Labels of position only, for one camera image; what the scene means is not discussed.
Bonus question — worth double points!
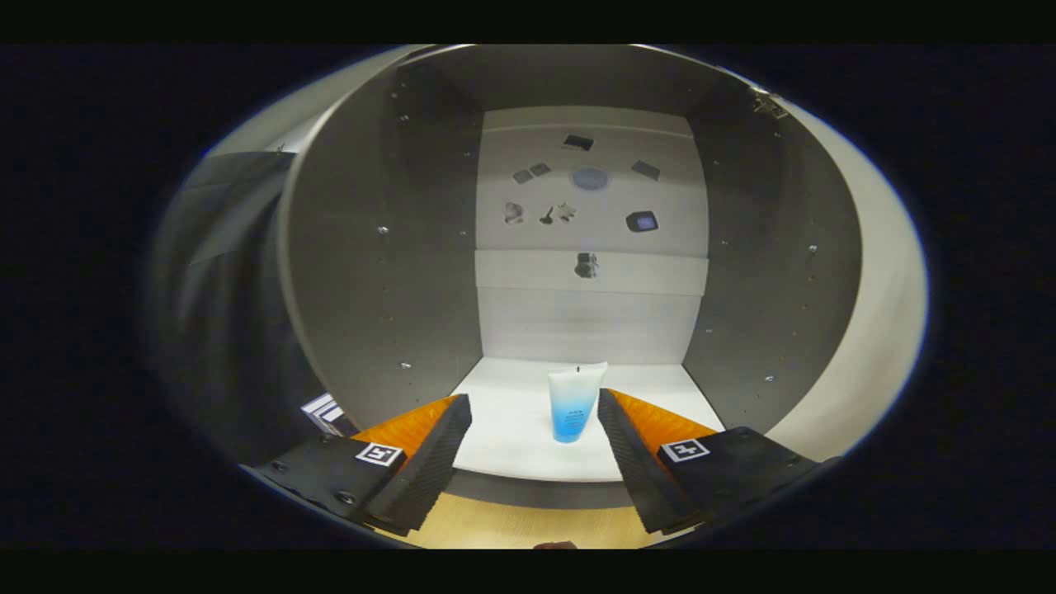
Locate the blue and white tube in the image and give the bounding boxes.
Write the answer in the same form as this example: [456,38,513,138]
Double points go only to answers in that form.
[548,361,609,444]

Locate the black backdrop cloth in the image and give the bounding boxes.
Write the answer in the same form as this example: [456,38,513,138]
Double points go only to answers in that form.
[153,151,356,467]

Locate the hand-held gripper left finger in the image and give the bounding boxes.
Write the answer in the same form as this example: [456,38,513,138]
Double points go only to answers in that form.
[243,394,473,535]

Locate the white cabinet shelf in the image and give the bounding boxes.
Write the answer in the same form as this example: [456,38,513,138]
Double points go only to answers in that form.
[450,356,727,483]

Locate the grey cabinet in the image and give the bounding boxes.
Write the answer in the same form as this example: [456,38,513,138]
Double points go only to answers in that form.
[276,45,864,512]

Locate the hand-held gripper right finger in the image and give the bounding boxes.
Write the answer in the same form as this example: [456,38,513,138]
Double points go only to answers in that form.
[597,388,834,535]

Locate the metal door hinge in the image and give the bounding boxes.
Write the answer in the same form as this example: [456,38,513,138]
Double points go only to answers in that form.
[749,85,786,121]

